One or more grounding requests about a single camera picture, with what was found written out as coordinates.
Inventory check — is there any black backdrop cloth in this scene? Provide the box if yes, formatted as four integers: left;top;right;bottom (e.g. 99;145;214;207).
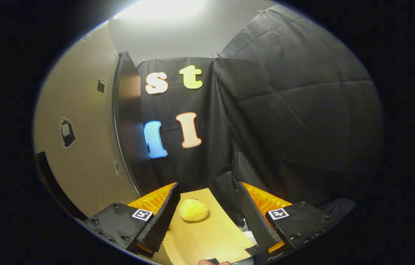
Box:
136;4;384;225

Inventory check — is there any light grey cabinet door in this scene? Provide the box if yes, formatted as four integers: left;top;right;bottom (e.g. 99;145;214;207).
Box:
33;24;140;218

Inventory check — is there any long ceiling light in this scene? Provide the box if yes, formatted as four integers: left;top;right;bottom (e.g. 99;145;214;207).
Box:
114;0;208;21

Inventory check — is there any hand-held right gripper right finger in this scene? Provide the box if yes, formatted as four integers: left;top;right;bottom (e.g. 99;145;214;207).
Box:
237;181;335;258

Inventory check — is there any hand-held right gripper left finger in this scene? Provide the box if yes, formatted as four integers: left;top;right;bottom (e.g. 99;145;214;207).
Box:
82;182;181;258

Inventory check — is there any yellow plush ball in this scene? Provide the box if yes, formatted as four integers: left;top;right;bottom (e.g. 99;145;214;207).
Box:
178;198;209;222

